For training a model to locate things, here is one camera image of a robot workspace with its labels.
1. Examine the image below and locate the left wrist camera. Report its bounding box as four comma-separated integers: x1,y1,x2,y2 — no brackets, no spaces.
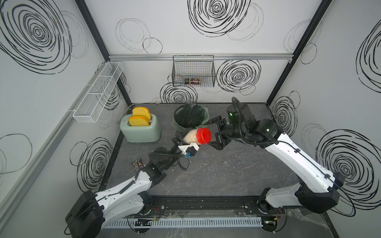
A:
178,143,199,158

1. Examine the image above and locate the white slotted cable duct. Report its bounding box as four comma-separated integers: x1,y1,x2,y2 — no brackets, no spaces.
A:
106,217,263,229

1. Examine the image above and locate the green toaster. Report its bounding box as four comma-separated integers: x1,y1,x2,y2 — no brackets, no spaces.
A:
120,114,161,143

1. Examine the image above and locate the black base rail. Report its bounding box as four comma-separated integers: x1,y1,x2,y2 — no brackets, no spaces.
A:
84,195,323,216

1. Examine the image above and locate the black wire wall basket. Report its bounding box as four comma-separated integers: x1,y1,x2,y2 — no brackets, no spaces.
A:
171,59,216,87

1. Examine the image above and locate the yellow toast slice back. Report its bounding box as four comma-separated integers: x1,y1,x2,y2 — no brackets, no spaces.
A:
132,107,151,121

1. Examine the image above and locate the yellow toast slice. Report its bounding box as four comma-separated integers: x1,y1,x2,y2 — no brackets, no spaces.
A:
132,107,151,121
128,116,150,127

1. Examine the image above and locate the black bin with green bag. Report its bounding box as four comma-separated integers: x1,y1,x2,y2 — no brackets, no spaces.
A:
171,103,210,132

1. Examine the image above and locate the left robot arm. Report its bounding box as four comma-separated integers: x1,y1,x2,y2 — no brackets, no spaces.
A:
64,135,199,238

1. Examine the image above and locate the black corner frame post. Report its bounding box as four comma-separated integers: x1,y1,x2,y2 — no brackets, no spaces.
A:
266,0,332,106

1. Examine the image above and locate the clear oatmeal jar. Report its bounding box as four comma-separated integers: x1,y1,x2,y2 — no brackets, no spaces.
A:
183,129,201,145

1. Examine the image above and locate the aluminium wall rail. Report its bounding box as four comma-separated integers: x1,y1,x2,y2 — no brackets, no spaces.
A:
109,53,294,61

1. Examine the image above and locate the small jar in basket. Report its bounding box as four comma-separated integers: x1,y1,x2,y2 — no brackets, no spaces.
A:
184,78,202,85

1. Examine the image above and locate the purple candy bag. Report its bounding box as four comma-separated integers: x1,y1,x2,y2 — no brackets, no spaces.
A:
132,158,144,173

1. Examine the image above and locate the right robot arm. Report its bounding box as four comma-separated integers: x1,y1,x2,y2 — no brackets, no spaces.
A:
207,97,345,214

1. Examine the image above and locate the red jar lid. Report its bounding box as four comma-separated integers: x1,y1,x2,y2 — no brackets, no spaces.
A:
196,128,211,145

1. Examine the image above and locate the yellow toast slice front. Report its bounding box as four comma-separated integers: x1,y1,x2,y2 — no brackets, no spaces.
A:
128,116,150,127

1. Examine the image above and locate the white wire wall shelf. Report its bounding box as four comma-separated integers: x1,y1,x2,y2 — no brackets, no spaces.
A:
72,61,123,123

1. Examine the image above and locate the black left corner post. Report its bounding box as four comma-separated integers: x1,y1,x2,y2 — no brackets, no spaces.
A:
75,0,132,106

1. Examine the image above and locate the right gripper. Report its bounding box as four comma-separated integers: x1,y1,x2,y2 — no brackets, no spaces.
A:
201,115,246,149

